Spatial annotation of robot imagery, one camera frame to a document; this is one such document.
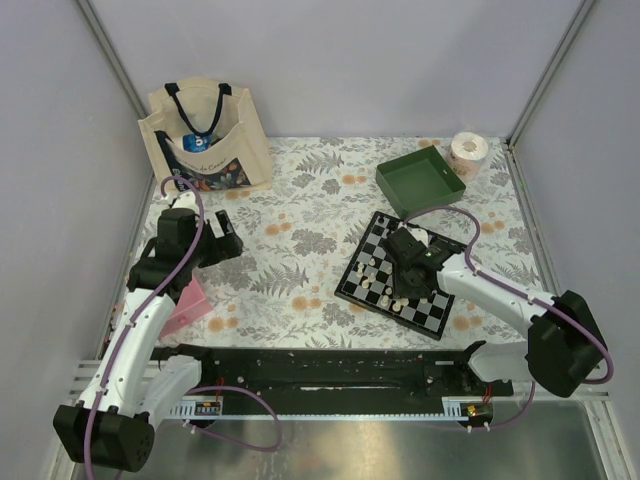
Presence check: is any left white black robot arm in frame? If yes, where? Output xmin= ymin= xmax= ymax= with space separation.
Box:
xmin=53 ymin=194 xmax=243 ymax=472

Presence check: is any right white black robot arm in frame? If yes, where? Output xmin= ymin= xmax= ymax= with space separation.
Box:
xmin=381 ymin=227 xmax=611 ymax=398

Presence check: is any black white chess board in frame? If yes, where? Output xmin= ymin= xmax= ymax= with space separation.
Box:
xmin=334 ymin=211 xmax=454 ymax=340

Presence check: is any floral table mat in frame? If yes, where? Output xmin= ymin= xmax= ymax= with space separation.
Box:
xmin=161 ymin=137 xmax=518 ymax=350

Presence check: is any green plastic tray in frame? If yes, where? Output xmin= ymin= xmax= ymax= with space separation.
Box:
xmin=376 ymin=146 xmax=466 ymax=219

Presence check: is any cream canvas tote bag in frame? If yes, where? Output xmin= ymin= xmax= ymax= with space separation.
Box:
xmin=138 ymin=77 xmax=273 ymax=192

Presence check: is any toilet paper roll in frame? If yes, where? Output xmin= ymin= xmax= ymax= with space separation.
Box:
xmin=445 ymin=132 xmax=489 ymax=182

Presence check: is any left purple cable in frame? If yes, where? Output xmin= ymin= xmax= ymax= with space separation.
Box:
xmin=82 ymin=175 xmax=284 ymax=479

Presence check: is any purple cable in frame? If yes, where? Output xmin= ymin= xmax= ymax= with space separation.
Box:
xmin=82 ymin=175 xmax=284 ymax=479
xmin=404 ymin=205 xmax=617 ymax=434

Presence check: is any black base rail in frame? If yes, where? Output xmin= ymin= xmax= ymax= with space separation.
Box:
xmin=151 ymin=344 xmax=514 ymax=417

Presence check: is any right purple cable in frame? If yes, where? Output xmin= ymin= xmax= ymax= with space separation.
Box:
xmin=404 ymin=205 xmax=617 ymax=434

